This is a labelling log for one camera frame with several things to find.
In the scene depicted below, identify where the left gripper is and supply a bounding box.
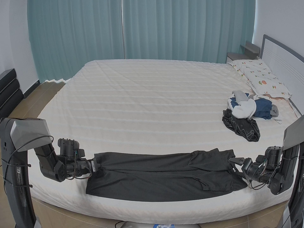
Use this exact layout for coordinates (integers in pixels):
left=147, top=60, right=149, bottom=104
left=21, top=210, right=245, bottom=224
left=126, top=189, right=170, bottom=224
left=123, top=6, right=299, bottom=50
left=90, top=159, right=103, bottom=173

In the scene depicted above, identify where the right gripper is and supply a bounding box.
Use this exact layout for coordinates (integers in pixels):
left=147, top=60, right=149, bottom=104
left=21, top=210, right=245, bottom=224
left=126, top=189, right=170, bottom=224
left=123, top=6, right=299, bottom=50
left=241, top=158, right=257, bottom=183

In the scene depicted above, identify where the black T-shirt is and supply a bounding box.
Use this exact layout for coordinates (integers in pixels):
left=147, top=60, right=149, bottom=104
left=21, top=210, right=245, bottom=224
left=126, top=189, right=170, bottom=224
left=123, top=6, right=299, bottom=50
left=85, top=148, right=248, bottom=202

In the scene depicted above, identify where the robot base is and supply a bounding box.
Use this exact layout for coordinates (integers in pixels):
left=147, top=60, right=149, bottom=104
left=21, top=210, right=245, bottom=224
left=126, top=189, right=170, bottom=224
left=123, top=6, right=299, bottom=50
left=120, top=221, right=200, bottom=228

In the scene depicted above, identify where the bed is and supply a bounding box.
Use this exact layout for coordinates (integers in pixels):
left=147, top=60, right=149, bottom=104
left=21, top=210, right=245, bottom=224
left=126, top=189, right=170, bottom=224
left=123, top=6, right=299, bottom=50
left=28, top=34, right=304, bottom=225

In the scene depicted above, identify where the black satin garment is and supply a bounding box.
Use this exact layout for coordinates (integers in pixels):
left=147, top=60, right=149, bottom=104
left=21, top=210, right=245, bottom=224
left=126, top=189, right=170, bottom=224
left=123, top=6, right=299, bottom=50
left=222, top=108, right=260, bottom=142

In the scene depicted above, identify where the white garment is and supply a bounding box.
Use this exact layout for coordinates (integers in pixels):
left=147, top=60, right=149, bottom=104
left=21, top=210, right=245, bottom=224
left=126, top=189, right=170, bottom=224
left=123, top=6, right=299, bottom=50
left=228, top=98, right=257, bottom=120

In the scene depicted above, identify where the blue knitted garment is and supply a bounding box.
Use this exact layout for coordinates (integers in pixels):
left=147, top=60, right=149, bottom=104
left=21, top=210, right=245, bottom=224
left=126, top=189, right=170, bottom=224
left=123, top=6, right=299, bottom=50
left=228, top=93, right=273, bottom=120

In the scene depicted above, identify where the pale grey garment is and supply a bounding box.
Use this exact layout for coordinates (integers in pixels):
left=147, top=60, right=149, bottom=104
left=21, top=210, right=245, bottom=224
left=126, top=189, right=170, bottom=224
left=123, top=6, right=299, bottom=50
left=232, top=90, right=248, bottom=102

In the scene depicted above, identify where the white printed pillow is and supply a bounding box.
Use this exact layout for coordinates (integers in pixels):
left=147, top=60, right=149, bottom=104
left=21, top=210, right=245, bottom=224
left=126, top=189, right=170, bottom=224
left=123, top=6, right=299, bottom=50
left=227, top=59, right=293, bottom=98

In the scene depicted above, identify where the black chest of drawers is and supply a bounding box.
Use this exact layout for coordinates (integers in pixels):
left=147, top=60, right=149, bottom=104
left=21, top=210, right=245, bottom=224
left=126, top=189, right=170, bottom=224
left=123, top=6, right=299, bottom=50
left=0, top=68, right=25, bottom=111

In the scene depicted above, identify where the grey bedside table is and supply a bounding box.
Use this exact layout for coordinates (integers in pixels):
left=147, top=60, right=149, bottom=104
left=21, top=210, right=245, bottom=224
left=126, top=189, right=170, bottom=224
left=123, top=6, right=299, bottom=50
left=227, top=41, right=261, bottom=62

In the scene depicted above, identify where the blue-green curtain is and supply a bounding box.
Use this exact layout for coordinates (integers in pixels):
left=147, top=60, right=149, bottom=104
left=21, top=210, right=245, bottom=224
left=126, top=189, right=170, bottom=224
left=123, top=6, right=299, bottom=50
left=122, top=0, right=257, bottom=63
left=27, top=0, right=126, bottom=84

